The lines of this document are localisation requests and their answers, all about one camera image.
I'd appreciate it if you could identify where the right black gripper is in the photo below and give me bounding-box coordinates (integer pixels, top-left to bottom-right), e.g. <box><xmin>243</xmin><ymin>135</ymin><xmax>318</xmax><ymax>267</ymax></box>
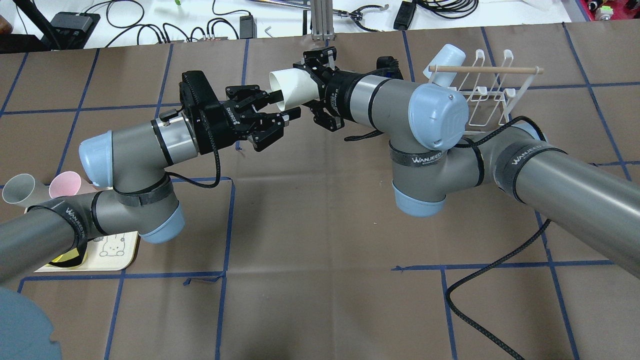
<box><xmin>292</xmin><ymin>46</ymin><xmax>406</xmax><ymax>133</ymax></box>

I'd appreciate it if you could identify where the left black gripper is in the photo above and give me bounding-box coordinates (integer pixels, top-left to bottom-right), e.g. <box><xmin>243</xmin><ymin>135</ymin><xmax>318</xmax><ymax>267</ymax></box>
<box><xmin>179</xmin><ymin>70</ymin><xmax>302</xmax><ymax>155</ymax></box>

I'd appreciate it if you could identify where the pale green plastic cup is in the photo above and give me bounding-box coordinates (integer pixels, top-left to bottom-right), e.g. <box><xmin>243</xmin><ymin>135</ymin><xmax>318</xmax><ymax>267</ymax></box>
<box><xmin>269</xmin><ymin>68</ymin><xmax>320</xmax><ymax>112</ymax></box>

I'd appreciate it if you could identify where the light blue plastic cup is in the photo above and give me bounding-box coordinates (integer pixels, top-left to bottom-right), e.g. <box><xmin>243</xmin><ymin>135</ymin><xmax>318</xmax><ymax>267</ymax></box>
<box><xmin>422</xmin><ymin>43</ymin><xmax>467</xmax><ymax>79</ymax></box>

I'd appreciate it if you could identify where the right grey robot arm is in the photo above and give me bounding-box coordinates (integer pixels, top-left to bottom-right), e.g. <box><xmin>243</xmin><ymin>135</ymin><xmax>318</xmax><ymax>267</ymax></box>
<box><xmin>292</xmin><ymin>47</ymin><xmax>640</xmax><ymax>277</ymax></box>

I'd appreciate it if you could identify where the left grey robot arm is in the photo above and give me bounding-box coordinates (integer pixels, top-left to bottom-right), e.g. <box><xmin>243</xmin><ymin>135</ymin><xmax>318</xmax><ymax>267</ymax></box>
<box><xmin>1</xmin><ymin>70</ymin><xmax>301</xmax><ymax>282</ymax></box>

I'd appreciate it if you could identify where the pink plastic cup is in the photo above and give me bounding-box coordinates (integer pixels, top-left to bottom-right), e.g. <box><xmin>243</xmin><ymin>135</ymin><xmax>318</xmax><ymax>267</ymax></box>
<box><xmin>48</xmin><ymin>171</ymin><xmax>98</xmax><ymax>199</ymax></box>

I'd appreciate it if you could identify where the yellow plastic cup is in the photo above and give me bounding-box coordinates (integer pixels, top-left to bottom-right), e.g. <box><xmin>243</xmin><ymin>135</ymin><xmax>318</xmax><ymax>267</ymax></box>
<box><xmin>46</xmin><ymin>253</ymin><xmax>87</xmax><ymax>269</ymax></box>

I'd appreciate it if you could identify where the grey plastic cup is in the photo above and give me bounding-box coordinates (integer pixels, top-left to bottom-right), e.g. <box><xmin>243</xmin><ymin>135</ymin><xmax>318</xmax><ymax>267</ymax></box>
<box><xmin>1</xmin><ymin>173</ymin><xmax>51</xmax><ymax>208</ymax></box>

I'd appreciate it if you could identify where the metal claw tool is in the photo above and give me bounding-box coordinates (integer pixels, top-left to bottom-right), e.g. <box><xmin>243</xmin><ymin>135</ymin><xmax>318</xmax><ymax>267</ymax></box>
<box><xmin>331</xmin><ymin>4</ymin><xmax>389</xmax><ymax>33</ymax></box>

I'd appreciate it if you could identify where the black power adapter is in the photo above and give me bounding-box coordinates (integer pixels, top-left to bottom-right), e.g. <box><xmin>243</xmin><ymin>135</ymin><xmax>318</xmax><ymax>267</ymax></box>
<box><xmin>238</xmin><ymin>14</ymin><xmax>258</xmax><ymax>39</ymax></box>

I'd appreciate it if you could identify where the black power brick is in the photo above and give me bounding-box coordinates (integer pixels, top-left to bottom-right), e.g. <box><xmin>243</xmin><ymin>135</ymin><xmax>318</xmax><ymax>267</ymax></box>
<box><xmin>392</xmin><ymin>0</ymin><xmax>417</xmax><ymax>31</ymax></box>

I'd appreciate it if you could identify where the cream plastic tray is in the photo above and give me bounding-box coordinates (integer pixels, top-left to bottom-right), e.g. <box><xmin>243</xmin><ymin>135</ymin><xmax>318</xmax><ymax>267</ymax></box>
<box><xmin>36</xmin><ymin>231</ymin><xmax>139</xmax><ymax>272</ymax></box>

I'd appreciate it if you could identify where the black device box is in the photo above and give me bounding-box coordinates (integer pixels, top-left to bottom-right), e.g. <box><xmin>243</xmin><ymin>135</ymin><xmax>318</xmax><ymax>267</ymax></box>
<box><xmin>51</xmin><ymin>12</ymin><xmax>101</xmax><ymax>50</ymax></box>

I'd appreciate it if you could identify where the aluminium frame post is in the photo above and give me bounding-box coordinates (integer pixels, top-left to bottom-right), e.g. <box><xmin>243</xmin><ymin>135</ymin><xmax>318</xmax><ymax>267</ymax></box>
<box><xmin>310</xmin><ymin>0</ymin><xmax>335</xmax><ymax>41</ymax></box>

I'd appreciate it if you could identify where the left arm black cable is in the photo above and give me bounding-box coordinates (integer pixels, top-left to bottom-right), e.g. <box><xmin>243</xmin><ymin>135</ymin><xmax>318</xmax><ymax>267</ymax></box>
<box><xmin>165</xmin><ymin>127</ymin><xmax>222</xmax><ymax>189</ymax></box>

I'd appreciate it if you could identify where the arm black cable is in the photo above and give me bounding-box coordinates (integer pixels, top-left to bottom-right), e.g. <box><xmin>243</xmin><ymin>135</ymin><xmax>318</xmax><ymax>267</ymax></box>
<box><xmin>345</xmin><ymin>115</ymin><xmax>551</xmax><ymax>360</ymax></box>
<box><xmin>165</xmin><ymin>127</ymin><xmax>222</xmax><ymax>189</ymax></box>

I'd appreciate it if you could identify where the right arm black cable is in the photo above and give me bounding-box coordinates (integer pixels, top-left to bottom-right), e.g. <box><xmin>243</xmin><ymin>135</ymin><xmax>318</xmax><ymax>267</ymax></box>
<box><xmin>345</xmin><ymin>115</ymin><xmax>551</xmax><ymax>360</ymax></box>

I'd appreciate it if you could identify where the white wire cup rack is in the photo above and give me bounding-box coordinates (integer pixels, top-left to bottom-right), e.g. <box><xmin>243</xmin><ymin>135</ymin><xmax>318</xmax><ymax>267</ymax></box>
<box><xmin>426</xmin><ymin>48</ymin><xmax>545</xmax><ymax>135</ymax></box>

